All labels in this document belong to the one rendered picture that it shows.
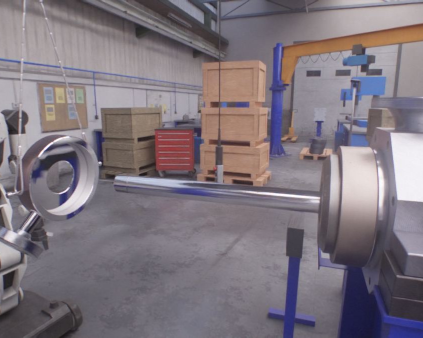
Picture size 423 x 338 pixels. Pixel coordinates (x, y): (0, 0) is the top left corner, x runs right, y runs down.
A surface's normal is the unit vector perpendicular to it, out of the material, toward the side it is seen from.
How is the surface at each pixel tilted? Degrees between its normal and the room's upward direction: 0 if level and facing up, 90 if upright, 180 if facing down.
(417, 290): 90
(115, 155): 90
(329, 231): 102
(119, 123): 90
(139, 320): 0
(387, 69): 90
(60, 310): 45
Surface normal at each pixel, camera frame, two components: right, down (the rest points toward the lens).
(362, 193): -0.29, -0.27
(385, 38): -0.78, 0.13
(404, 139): -0.22, -0.55
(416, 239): 0.00, -0.98
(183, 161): -0.01, 0.21
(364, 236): -0.32, 0.34
